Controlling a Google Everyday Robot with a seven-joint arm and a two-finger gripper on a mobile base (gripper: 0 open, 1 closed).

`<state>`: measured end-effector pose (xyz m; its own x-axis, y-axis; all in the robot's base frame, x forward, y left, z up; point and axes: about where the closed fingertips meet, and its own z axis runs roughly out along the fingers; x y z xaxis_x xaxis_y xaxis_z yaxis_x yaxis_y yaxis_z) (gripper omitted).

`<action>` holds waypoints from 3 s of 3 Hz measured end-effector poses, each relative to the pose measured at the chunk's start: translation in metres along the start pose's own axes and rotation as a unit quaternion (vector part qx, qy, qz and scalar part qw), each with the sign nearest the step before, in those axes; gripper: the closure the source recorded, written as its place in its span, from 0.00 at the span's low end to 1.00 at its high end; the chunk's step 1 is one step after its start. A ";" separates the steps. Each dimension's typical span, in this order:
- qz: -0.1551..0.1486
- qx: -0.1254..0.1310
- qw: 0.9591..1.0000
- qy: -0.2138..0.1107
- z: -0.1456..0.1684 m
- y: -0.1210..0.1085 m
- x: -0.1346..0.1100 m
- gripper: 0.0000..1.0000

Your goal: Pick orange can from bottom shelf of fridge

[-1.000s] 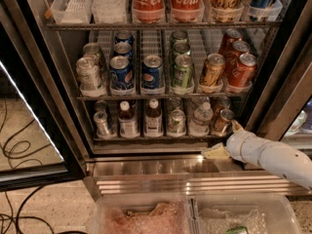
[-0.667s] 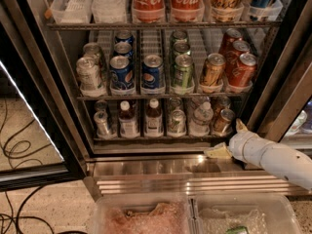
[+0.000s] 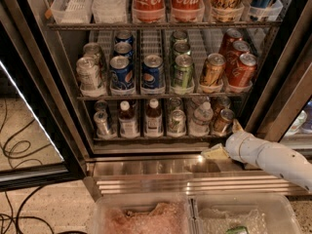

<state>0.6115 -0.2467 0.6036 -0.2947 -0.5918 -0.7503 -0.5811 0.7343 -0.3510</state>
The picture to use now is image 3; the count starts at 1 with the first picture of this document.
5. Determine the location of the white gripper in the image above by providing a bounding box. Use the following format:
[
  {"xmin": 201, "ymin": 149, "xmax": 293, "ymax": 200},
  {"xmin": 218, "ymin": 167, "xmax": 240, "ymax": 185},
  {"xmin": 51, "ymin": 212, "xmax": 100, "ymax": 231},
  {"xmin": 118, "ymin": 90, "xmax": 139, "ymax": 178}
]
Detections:
[{"xmin": 201, "ymin": 119, "xmax": 265, "ymax": 165}]

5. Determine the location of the orange can shelf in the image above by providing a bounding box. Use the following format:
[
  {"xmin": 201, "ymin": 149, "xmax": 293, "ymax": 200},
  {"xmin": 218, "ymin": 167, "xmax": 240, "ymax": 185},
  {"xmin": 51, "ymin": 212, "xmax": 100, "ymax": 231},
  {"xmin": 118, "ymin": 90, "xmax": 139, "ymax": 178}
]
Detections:
[
  {"xmin": 213, "ymin": 108, "xmax": 235, "ymax": 135},
  {"xmin": 212, "ymin": 96, "xmax": 231, "ymax": 117},
  {"xmin": 200, "ymin": 53, "xmax": 226, "ymax": 88}
]

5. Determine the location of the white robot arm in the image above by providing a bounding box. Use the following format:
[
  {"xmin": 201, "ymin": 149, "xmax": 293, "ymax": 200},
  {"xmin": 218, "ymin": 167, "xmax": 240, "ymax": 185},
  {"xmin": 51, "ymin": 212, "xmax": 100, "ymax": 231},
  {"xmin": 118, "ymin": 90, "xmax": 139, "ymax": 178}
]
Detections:
[{"xmin": 201, "ymin": 120, "xmax": 312, "ymax": 192}]

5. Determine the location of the front green can bottom shelf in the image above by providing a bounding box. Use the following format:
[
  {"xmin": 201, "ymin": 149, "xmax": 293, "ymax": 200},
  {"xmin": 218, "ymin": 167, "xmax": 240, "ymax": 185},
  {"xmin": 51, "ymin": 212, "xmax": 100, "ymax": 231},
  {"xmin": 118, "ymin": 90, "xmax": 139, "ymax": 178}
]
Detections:
[{"xmin": 168, "ymin": 109, "xmax": 186, "ymax": 137}]

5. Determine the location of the green can shelf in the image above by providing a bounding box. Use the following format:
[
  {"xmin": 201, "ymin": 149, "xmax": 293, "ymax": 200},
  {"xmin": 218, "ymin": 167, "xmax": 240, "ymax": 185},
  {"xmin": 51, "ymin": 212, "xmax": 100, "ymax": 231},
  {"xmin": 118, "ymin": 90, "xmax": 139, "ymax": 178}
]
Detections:
[
  {"xmin": 168, "ymin": 97, "xmax": 183, "ymax": 112},
  {"xmin": 171, "ymin": 54, "xmax": 194, "ymax": 95},
  {"xmin": 168, "ymin": 109, "xmax": 186, "ymax": 137},
  {"xmin": 171, "ymin": 30, "xmax": 188, "ymax": 45},
  {"xmin": 172, "ymin": 42, "xmax": 191, "ymax": 59}
]

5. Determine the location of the rear green can bottom shelf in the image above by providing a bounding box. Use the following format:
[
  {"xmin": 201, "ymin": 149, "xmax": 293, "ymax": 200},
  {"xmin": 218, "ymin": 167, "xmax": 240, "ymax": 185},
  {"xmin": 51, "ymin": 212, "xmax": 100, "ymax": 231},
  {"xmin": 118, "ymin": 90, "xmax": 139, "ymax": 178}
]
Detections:
[{"xmin": 168, "ymin": 97, "xmax": 183, "ymax": 112}]

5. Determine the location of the front red Coke can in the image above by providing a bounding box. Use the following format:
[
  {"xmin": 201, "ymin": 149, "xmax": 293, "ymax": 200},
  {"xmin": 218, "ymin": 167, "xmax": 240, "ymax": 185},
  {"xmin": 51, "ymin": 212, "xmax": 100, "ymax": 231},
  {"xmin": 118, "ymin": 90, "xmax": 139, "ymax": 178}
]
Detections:
[{"xmin": 228, "ymin": 54, "xmax": 257, "ymax": 88}]

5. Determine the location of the red coke can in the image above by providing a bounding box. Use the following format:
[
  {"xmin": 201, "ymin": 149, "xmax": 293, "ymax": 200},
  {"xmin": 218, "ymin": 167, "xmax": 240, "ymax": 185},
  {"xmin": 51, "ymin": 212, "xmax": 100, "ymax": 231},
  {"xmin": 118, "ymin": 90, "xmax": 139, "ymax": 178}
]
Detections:
[
  {"xmin": 228, "ymin": 54, "xmax": 257, "ymax": 88},
  {"xmin": 219, "ymin": 28, "xmax": 243, "ymax": 55},
  {"xmin": 225, "ymin": 40, "xmax": 251, "ymax": 76}
]

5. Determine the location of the orange can middle shelf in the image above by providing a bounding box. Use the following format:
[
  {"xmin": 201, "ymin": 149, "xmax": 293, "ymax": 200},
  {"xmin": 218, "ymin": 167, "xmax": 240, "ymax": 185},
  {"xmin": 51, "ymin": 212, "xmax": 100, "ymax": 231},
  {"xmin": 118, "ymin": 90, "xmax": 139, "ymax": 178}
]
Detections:
[{"xmin": 200, "ymin": 53, "xmax": 226, "ymax": 88}]

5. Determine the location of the front green can middle shelf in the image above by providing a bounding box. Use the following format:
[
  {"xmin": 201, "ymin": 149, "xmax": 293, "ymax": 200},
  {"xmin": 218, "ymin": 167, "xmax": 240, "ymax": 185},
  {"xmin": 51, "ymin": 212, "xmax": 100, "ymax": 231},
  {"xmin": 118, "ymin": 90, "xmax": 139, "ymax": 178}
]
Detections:
[{"xmin": 171, "ymin": 54, "xmax": 194, "ymax": 95}]

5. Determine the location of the green can in bin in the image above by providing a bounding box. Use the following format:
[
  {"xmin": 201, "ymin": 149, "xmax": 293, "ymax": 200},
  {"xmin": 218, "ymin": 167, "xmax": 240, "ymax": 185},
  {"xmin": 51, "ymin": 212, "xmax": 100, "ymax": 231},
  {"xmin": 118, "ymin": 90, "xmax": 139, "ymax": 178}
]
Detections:
[{"xmin": 225, "ymin": 226, "xmax": 249, "ymax": 234}]

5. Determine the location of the middle red Coke can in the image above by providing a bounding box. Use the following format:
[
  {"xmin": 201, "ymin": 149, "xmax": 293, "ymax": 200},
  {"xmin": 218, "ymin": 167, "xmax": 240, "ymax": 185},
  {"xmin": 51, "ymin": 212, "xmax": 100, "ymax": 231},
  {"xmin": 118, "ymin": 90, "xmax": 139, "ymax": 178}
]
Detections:
[{"xmin": 225, "ymin": 40, "xmax": 251, "ymax": 76}]

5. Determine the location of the rear red Coke can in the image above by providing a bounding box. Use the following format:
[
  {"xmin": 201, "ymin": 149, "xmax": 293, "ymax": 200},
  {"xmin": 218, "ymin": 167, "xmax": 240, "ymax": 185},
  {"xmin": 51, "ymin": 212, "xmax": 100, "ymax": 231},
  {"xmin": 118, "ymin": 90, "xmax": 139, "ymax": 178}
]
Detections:
[{"xmin": 219, "ymin": 28, "xmax": 243, "ymax": 55}]

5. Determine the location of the single right Pepsi can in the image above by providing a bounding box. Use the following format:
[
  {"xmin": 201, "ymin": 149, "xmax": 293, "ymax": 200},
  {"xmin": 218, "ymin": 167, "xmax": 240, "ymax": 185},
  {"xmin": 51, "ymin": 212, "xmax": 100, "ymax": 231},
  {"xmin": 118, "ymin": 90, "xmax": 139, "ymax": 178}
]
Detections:
[{"xmin": 141, "ymin": 55, "xmax": 165, "ymax": 94}]

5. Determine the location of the stainless steel fridge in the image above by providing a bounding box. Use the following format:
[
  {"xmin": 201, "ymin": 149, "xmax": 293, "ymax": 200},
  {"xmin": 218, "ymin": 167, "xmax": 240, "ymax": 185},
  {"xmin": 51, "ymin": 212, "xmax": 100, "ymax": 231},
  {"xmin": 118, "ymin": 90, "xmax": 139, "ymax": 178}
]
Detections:
[{"xmin": 17, "ymin": 0, "xmax": 311, "ymax": 197}]

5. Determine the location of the rear green can middle shelf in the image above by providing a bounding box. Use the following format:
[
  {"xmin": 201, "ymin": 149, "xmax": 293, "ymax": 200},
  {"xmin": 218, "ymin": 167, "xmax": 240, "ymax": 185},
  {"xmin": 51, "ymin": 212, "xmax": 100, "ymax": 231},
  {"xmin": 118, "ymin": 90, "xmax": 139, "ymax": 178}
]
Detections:
[{"xmin": 171, "ymin": 30, "xmax": 188, "ymax": 45}]

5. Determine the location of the front left Pepsi can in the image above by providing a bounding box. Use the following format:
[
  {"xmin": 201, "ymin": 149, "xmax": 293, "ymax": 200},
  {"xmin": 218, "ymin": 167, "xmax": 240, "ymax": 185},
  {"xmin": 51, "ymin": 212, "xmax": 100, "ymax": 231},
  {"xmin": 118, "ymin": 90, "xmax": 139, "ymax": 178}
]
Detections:
[{"xmin": 109, "ymin": 56, "xmax": 135, "ymax": 92}]

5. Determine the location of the front slim silver can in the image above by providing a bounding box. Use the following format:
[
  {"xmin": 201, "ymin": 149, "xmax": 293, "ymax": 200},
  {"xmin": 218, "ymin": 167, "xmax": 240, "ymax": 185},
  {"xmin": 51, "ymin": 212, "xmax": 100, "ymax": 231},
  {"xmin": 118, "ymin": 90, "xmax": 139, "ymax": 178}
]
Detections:
[{"xmin": 94, "ymin": 110, "xmax": 112, "ymax": 136}]

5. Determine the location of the slim silver can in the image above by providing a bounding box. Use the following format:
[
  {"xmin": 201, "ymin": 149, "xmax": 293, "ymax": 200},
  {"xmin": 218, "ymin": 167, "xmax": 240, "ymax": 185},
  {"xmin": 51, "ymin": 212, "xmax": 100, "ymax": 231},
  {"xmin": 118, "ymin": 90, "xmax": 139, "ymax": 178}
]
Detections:
[
  {"xmin": 95, "ymin": 99, "xmax": 108, "ymax": 111},
  {"xmin": 94, "ymin": 110, "xmax": 112, "ymax": 136}
]

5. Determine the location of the rear slim silver can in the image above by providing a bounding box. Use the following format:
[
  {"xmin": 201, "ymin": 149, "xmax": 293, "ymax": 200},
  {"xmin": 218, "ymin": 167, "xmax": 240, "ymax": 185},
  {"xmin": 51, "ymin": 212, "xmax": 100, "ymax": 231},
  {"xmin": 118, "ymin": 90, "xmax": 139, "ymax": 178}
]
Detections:
[{"xmin": 95, "ymin": 99, "xmax": 108, "ymax": 111}]

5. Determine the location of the gold can top shelf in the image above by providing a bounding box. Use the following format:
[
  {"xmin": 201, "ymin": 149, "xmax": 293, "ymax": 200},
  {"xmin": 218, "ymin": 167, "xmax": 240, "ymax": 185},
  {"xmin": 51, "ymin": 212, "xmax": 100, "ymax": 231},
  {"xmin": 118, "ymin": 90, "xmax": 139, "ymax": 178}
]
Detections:
[{"xmin": 210, "ymin": 0, "xmax": 242, "ymax": 21}]

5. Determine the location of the middle left Pepsi can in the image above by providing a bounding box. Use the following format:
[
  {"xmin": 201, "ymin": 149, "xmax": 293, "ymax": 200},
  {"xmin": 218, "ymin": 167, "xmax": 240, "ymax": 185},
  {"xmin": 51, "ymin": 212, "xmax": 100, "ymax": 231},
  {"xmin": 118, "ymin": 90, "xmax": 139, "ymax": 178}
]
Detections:
[{"xmin": 113, "ymin": 42, "xmax": 133, "ymax": 59}]

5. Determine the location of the rear left Pepsi can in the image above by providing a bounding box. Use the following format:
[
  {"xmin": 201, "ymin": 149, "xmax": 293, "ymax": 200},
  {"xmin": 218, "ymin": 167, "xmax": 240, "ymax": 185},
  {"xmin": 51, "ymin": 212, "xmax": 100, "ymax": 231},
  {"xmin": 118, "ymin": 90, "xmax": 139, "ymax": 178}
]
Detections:
[{"xmin": 115, "ymin": 30, "xmax": 135, "ymax": 45}]

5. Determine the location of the front white can middle shelf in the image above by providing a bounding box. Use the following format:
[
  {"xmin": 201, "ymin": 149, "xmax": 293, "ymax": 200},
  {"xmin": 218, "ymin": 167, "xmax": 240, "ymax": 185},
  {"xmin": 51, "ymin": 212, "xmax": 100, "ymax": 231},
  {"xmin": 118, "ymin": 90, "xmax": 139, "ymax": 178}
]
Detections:
[{"xmin": 76, "ymin": 57, "xmax": 106, "ymax": 98}]

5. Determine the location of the white can shelf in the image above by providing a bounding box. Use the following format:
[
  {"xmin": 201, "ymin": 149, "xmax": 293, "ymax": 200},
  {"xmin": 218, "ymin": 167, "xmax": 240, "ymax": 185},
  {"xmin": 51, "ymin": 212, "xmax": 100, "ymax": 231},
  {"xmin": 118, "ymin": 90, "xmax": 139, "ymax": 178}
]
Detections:
[
  {"xmin": 83, "ymin": 42, "xmax": 106, "ymax": 72},
  {"xmin": 76, "ymin": 57, "xmax": 106, "ymax": 98}
]

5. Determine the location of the rear white can middle shelf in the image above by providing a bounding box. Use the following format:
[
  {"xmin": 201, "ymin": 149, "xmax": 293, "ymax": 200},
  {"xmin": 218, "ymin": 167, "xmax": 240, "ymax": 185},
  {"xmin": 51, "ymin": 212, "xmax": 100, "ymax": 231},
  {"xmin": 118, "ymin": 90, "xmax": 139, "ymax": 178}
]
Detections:
[{"xmin": 83, "ymin": 42, "xmax": 106, "ymax": 72}]

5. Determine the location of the white ribbed container top shelf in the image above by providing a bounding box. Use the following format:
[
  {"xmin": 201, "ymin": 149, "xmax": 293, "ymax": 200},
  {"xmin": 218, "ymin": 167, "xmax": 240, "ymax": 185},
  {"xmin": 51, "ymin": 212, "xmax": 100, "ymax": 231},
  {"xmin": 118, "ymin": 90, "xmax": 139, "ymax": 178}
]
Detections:
[{"xmin": 92, "ymin": 0, "xmax": 127, "ymax": 23}]

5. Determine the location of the open fridge glass door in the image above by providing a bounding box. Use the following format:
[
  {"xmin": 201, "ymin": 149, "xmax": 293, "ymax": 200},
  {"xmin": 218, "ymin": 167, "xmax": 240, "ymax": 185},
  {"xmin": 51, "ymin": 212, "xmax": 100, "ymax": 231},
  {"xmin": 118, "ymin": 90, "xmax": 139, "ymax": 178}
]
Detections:
[{"xmin": 0, "ymin": 0, "xmax": 86, "ymax": 191}]

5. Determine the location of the empty clear tray top shelf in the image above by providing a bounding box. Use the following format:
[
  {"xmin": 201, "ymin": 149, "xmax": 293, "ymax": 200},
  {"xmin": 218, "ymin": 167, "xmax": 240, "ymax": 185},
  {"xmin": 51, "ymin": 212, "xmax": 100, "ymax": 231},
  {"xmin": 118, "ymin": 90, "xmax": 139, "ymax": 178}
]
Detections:
[{"xmin": 51, "ymin": 0, "xmax": 93, "ymax": 24}]

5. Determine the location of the front water bottle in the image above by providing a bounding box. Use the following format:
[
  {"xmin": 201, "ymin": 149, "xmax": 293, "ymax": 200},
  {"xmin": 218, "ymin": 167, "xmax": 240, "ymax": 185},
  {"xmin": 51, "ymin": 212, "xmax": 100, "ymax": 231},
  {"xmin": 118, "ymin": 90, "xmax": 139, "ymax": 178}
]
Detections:
[{"xmin": 189, "ymin": 101, "xmax": 214, "ymax": 137}]

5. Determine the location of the water bottle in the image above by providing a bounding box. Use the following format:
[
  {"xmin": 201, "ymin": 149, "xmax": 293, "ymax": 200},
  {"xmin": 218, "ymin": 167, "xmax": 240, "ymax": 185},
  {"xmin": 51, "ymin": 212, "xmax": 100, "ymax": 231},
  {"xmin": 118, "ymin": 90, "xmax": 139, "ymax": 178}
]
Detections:
[
  {"xmin": 188, "ymin": 97, "xmax": 210, "ymax": 111},
  {"xmin": 189, "ymin": 101, "xmax": 214, "ymax": 137}
]

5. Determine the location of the rear water bottle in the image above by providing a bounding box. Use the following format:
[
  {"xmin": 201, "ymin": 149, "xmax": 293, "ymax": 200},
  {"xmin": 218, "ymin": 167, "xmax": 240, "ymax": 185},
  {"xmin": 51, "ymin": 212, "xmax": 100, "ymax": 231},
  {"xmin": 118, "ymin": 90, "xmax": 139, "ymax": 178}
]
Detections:
[{"xmin": 188, "ymin": 97, "xmax": 210, "ymax": 111}]

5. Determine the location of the right tea bottle white cap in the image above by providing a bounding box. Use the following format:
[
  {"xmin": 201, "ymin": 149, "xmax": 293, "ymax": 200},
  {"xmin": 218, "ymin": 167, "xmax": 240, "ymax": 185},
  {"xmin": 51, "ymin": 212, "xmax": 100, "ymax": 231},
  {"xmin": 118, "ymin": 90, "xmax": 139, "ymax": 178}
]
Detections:
[{"xmin": 144, "ymin": 98, "xmax": 163, "ymax": 137}]

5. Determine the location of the tea bottle white cap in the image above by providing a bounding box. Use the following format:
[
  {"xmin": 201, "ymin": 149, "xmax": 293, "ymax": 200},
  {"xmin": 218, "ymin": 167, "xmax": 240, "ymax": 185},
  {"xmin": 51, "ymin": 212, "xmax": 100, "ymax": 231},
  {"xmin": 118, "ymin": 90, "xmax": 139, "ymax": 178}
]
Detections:
[
  {"xmin": 144, "ymin": 98, "xmax": 163, "ymax": 137},
  {"xmin": 119, "ymin": 100, "xmax": 138, "ymax": 138}
]

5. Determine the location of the right clear plastic bin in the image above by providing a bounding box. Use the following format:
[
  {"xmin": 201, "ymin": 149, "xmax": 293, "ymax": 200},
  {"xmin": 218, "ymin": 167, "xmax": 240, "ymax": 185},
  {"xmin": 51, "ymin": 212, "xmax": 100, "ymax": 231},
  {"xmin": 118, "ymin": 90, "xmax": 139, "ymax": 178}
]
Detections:
[{"xmin": 192, "ymin": 193, "xmax": 302, "ymax": 234}]

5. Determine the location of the clear plastic bin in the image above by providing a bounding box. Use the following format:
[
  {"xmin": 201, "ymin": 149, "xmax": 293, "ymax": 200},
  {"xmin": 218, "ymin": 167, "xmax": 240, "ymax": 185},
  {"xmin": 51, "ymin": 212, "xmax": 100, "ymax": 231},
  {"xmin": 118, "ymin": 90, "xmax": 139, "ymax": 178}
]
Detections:
[
  {"xmin": 192, "ymin": 193, "xmax": 302, "ymax": 234},
  {"xmin": 91, "ymin": 193, "xmax": 194, "ymax": 234}
]

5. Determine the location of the left tea bottle white cap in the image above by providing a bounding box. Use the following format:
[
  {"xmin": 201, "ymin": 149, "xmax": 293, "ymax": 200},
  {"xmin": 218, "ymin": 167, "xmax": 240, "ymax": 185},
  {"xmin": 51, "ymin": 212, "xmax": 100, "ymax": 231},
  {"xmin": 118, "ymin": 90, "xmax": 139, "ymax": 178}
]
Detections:
[{"xmin": 119, "ymin": 100, "xmax": 138, "ymax": 138}]

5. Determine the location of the left clear plastic bin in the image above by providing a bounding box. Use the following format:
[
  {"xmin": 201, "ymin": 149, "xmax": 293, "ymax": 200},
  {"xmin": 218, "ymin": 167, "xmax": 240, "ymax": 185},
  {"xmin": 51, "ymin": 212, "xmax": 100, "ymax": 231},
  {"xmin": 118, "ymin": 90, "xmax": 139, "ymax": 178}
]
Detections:
[{"xmin": 91, "ymin": 193, "xmax": 194, "ymax": 234}]

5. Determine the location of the right Coca-Cola bottle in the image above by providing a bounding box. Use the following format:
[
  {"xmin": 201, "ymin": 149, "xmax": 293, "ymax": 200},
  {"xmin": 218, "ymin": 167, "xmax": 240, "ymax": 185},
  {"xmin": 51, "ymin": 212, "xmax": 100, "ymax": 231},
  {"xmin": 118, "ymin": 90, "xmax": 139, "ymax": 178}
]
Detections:
[{"xmin": 171, "ymin": 0, "xmax": 200, "ymax": 21}]

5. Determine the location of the coca-cola bottle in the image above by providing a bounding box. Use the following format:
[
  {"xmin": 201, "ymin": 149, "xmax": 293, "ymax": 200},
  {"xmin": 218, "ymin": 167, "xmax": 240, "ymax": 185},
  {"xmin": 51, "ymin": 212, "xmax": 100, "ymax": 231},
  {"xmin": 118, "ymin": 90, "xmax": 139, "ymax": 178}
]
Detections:
[
  {"xmin": 134, "ymin": 0, "xmax": 164, "ymax": 22},
  {"xmin": 171, "ymin": 0, "xmax": 200, "ymax": 21}
]

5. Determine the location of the left Coca-Cola bottle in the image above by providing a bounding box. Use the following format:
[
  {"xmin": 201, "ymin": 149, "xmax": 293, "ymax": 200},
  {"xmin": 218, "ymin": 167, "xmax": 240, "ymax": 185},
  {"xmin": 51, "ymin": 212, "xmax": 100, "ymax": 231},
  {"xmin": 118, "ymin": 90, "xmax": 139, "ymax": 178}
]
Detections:
[{"xmin": 134, "ymin": 0, "xmax": 164, "ymax": 22}]

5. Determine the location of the black floor cable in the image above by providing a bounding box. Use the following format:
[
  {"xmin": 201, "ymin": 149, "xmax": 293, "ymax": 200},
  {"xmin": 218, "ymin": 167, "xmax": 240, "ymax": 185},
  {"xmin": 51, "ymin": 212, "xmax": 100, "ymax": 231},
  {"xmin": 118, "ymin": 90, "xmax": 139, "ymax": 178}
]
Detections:
[{"xmin": 0, "ymin": 97, "xmax": 89, "ymax": 234}]

